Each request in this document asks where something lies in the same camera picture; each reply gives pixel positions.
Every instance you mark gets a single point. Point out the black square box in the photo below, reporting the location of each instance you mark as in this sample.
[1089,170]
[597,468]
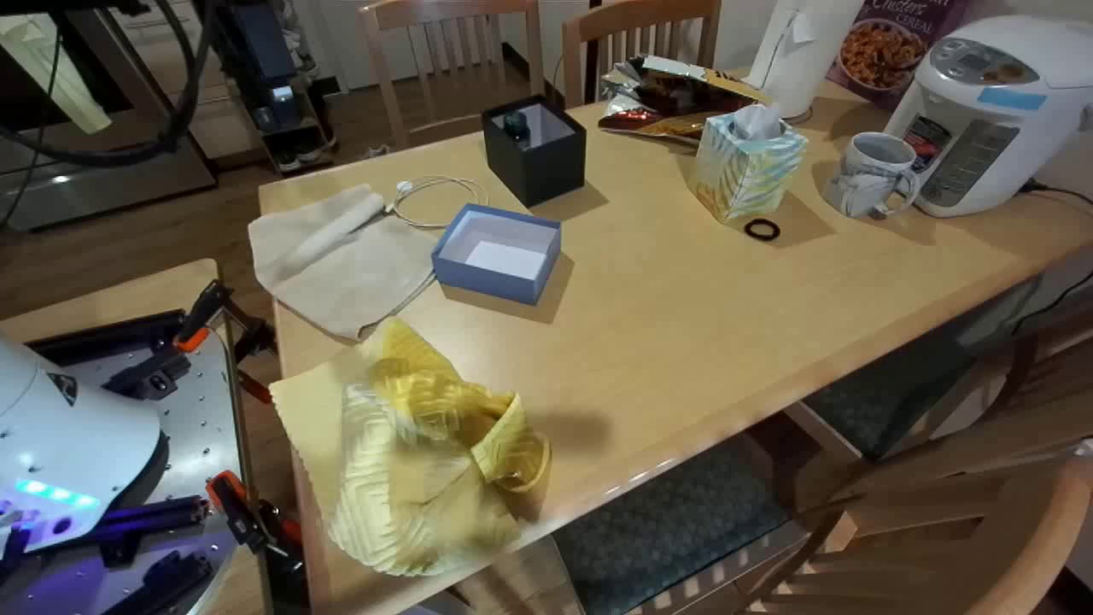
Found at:
[541,170]

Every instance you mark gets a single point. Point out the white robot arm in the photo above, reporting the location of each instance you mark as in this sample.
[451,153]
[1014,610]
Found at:
[66,449]

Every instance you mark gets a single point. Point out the blue shallow box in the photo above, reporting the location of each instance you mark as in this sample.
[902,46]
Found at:
[502,253]

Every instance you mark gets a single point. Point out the striped tissue box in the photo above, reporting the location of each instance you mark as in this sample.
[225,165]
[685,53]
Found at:
[745,161]

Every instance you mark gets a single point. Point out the yellow crumpled cloth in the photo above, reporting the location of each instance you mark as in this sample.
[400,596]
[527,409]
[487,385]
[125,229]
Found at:
[430,463]

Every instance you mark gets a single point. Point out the beige folded cloth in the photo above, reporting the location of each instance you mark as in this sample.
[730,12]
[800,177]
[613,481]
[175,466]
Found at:
[341,261]

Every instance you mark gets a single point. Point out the dark packets pile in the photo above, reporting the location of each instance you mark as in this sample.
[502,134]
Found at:
[669,102]

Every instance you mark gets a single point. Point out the green cushioned chair seat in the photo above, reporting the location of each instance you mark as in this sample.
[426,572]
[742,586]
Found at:
[669,526]

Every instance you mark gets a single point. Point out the left wooden chair back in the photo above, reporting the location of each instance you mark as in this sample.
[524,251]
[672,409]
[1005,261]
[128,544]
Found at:
[467,56]

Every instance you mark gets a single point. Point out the wooden chair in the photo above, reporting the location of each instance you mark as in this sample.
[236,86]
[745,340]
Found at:
[974,544]
[467,56]
[633,29]

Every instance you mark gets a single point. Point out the right wooden chair back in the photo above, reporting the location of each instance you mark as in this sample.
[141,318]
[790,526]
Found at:
[633,29]

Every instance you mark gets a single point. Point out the white paper towel roll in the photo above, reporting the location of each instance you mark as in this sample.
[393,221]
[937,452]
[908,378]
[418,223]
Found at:
[796,53]

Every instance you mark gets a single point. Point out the white ceramic mug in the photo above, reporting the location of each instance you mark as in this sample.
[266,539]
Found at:
[874,173]

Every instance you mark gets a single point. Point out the orange black clamp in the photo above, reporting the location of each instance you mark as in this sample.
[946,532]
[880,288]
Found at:
[256,522]
[160,373]

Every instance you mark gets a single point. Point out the snack bag with picture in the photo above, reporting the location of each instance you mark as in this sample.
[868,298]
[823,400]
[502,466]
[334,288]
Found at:
[888,46]

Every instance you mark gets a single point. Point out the white electric water boiler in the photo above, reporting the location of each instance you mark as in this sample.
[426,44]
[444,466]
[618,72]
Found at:
[992,104]

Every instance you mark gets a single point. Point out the near wooden chair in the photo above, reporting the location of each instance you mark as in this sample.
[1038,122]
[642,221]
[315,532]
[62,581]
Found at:
[974,544]

